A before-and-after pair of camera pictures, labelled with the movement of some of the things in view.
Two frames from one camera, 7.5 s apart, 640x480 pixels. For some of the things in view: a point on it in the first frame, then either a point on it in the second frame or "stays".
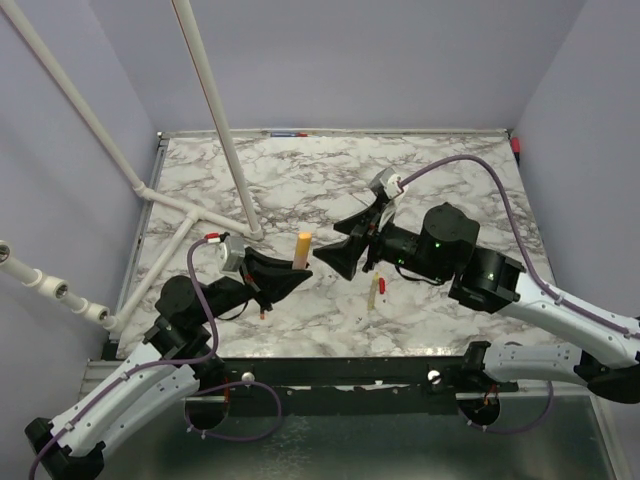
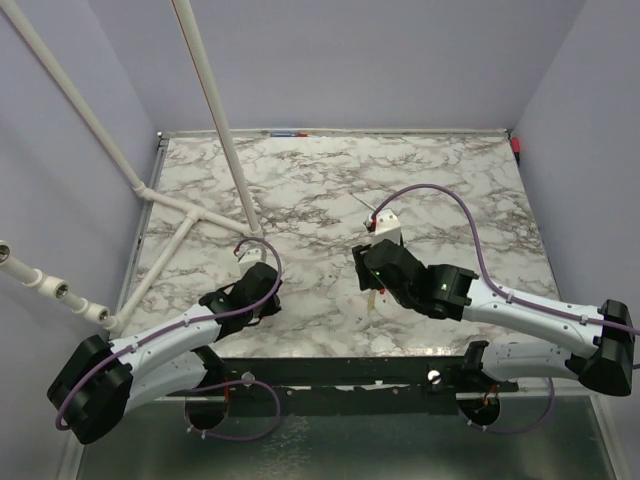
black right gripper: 360,228 → 365,278
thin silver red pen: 360,199 stays
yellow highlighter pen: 372,293 stays
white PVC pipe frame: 116,322 stays
